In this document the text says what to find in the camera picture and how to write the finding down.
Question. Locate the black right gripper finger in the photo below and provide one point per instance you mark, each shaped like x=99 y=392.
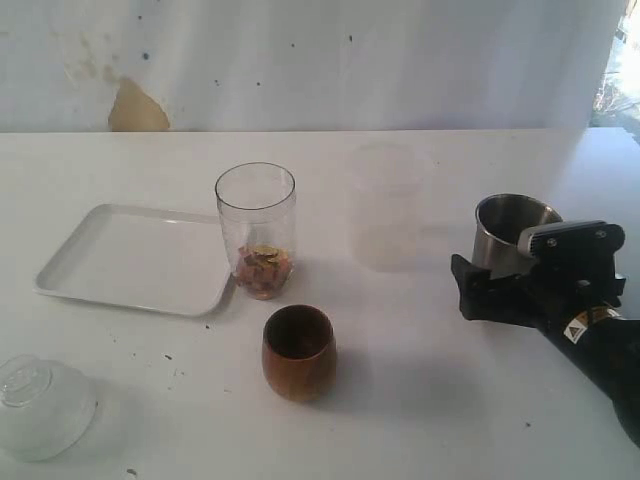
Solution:
x=476 y=303

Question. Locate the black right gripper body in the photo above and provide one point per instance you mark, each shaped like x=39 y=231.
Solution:
x=550 y=293

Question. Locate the stainless steel cup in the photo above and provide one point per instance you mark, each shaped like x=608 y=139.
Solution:
x=500 y=219

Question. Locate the brown wooden cup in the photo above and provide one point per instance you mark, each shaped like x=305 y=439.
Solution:
x=299 y=353

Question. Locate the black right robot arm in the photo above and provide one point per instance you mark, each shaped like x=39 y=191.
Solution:
x=604 y=346

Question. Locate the brown chunks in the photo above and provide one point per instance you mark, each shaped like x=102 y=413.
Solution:
x=262 y=270

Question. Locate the clear plastic tumbler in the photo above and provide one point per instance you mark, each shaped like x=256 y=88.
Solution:
x=256 y=206

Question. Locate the clear dome lid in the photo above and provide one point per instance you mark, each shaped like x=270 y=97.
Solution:
x=46 y=406

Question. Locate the white rectangular plastic tray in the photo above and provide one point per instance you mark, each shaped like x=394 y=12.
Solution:
x=142 y=258

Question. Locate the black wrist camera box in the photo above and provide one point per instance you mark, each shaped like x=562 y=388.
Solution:
x=594 y=237

